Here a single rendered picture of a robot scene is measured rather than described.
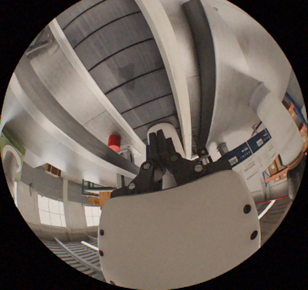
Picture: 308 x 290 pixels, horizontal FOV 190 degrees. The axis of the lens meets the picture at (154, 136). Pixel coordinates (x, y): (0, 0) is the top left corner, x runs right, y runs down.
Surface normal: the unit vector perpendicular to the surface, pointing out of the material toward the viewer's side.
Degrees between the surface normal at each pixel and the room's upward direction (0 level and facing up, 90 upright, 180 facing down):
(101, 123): 0
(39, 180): 90
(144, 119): 0
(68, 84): 0
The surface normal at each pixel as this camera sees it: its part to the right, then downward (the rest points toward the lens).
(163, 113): 0.18, 0.79
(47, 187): 0.96, -0.27
